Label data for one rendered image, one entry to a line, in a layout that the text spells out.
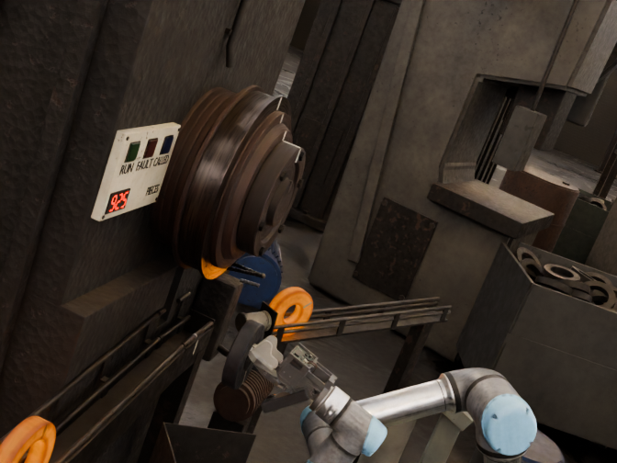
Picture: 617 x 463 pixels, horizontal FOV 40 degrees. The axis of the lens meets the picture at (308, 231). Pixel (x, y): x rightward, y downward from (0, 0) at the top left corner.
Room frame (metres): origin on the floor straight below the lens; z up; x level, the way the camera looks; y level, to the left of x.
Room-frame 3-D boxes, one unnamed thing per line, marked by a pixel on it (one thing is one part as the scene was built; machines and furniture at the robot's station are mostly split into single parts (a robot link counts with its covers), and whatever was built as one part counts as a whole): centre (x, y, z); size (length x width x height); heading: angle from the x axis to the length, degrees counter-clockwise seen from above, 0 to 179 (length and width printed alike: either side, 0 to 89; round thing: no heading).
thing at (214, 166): (1.99, 0.20, 1.11); 0.47 x 0.06 x 0.47; 170
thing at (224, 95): (2.01, 0.28, 1.11); 0.47 x 0.10 x 0.47; 170
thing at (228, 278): (2.22, 0.17, 0.68); 0.11 x 0.08 x 0.24; 80
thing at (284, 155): (1.97, 0.10, 1.11); 0.28 x 0.06 x 0.28; 170
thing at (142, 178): (1.67, 0.37, 1.15); 0.26 x 0.02 x 0.18; 170
